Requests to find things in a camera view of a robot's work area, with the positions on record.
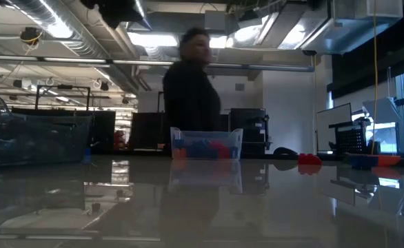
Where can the small blue block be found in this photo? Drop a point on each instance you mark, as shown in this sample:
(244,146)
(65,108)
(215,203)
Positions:
(179,143)
(198,150)

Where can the small red block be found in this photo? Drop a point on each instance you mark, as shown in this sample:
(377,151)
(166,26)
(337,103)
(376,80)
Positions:
(216,146)

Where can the small orange block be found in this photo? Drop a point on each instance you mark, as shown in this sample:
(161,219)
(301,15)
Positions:
(179,154)

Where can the grey translucent bin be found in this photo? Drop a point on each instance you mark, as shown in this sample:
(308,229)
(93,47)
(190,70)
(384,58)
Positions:
(33,141)

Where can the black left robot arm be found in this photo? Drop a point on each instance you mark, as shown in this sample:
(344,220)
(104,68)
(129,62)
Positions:
(119,12)

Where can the clear plastic bin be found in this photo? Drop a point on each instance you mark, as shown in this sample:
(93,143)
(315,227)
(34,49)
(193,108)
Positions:
(207,137)

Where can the person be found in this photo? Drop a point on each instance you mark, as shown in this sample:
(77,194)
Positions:
(191,96)

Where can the black cabinet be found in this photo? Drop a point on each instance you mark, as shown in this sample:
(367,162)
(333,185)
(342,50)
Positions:
(248,131)

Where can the black partition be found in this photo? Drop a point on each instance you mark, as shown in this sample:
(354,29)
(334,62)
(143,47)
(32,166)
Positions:
(102,127)
(147,127)

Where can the horizontal ceiling pipe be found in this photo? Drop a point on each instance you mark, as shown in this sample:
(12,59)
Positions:
(257,66)

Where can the ceiling light panel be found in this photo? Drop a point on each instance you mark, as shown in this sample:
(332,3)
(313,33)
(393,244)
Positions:
(153,39)
(219,42)

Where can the red background object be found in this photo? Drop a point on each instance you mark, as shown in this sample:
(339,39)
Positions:
(119,139)

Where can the grey ceiling unit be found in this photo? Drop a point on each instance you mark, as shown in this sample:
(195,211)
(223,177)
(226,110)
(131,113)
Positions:
(219,20)

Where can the red rectangular block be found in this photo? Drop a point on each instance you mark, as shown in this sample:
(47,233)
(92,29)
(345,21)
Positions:
(309,159)

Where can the whiteboard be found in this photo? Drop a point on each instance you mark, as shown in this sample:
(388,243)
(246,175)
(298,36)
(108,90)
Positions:
(333,120)

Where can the white paper sheet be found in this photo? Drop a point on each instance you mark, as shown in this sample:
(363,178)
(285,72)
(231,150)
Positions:
(383,110)

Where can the grey wall vent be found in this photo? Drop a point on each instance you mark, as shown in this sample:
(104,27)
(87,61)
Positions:
(239,87)

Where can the black dome camera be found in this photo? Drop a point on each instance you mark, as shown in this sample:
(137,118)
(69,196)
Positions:
(309,52)

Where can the silver angled ceiling duct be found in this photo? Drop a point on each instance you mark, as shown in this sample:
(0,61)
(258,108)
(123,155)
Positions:
(284,24)

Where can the black station frame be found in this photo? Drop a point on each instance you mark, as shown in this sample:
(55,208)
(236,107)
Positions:
(62,87)

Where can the long silver ceiling duct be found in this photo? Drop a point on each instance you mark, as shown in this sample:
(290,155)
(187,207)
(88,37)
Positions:
(85,38)

